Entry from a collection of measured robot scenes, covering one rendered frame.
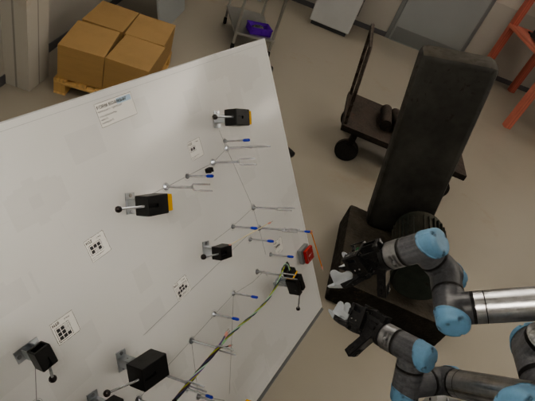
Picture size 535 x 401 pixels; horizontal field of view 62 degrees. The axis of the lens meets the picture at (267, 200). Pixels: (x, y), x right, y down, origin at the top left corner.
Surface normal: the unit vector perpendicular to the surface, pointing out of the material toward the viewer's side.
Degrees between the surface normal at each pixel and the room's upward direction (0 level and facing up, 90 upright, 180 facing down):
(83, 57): 90
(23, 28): 90
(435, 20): 90
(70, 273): 54
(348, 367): 0
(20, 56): 90
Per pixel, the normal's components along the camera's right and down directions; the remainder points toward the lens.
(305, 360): 0.31, -0.71
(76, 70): 0.00, 0.66
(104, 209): 0.83, 0.03
